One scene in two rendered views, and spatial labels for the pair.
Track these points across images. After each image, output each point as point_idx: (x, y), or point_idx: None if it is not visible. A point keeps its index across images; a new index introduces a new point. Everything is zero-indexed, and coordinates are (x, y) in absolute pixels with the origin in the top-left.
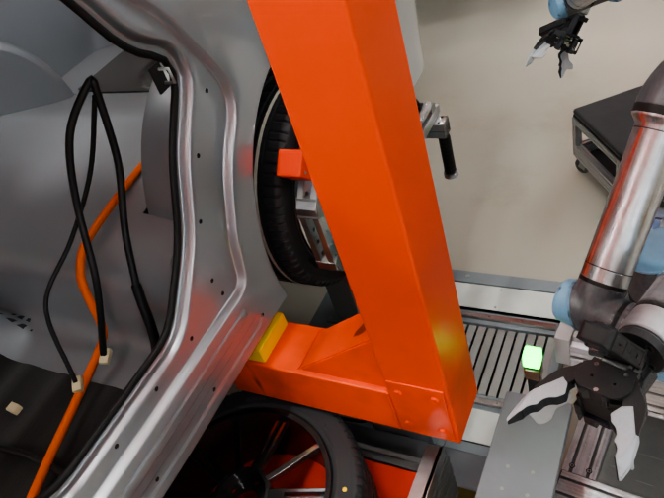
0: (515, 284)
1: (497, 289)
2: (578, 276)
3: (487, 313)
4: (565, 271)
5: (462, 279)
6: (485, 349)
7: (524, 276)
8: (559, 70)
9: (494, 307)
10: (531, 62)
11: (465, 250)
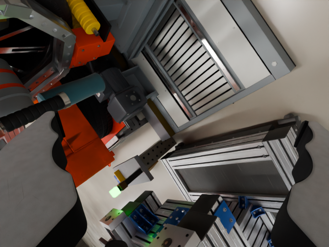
0: (247, 30)
1: (232, 24)
2: (325, 42)
3: (212, 41)
4: (323, 27)
5: None
6: (195, 66)
7: (284, 3)
8: (303, 137)
9: (217, 42)
10: (62, 135)
11: None
